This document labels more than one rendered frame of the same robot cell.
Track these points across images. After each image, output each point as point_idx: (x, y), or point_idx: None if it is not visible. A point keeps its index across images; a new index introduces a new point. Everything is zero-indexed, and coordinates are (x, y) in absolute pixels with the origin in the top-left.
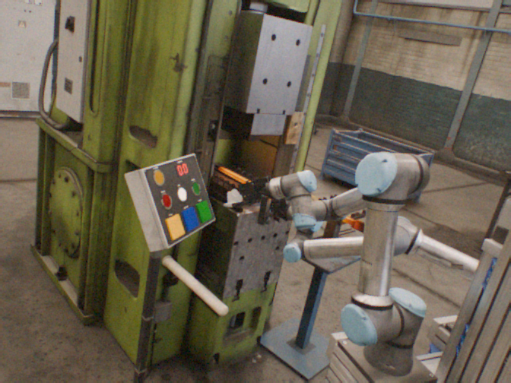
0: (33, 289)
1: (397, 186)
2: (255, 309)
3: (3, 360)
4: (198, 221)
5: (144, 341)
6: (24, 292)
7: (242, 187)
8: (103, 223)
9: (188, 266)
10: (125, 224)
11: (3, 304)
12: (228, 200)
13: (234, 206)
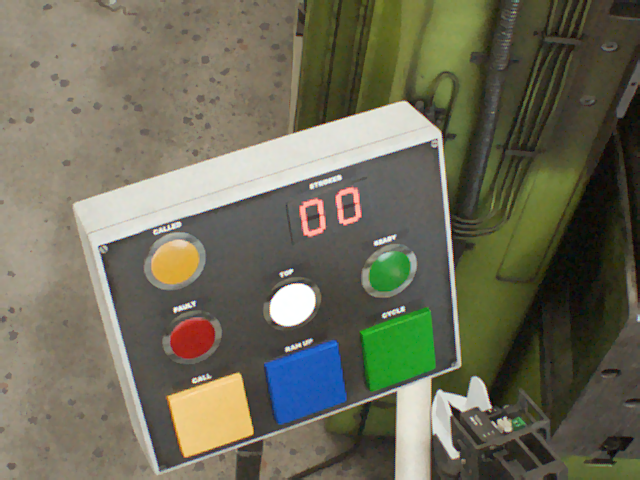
0: (236, 26)
1: None
2: None
3: (64, 235)
4: (344, 390)
5: (242, 479)
6: (211, 32)
7: (465, 429)
8: (342, 12)
9: (498, 301)
10: (398, 50)
11: (147, 52)
12: (436, 411)
13: (434, 453)
